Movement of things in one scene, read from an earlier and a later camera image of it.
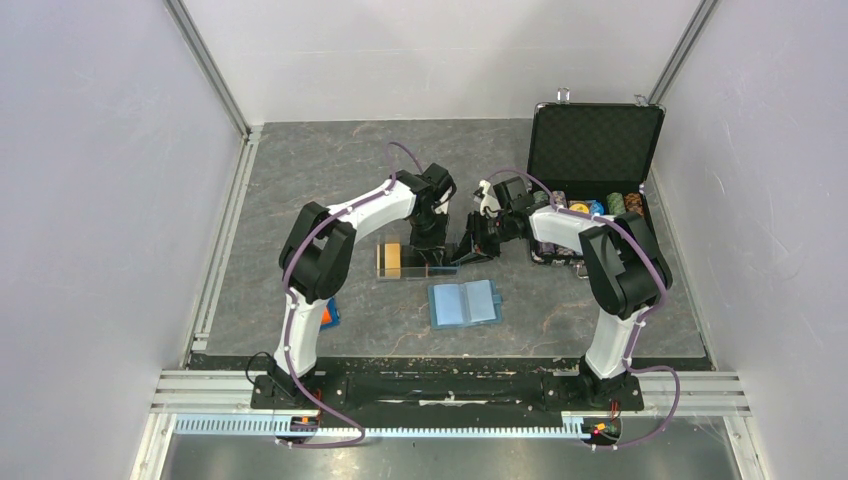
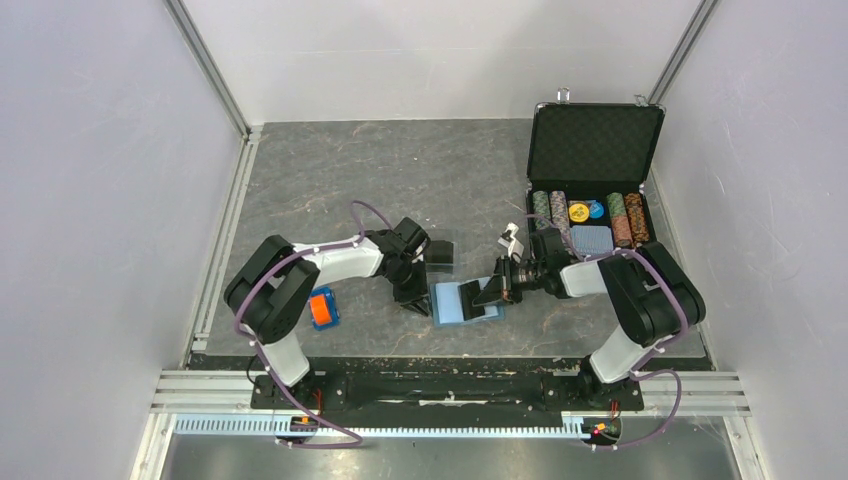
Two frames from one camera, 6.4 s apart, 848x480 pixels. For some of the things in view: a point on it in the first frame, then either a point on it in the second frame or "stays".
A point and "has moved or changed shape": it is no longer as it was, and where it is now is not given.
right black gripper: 474,238 to 500,289
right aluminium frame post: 705,11 stays
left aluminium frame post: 183,19 stays
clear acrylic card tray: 398,262 has moved or changed shape
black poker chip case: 591,158 stays
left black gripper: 438,239 to 416,298
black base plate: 503,391 stays
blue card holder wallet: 464,303 stays
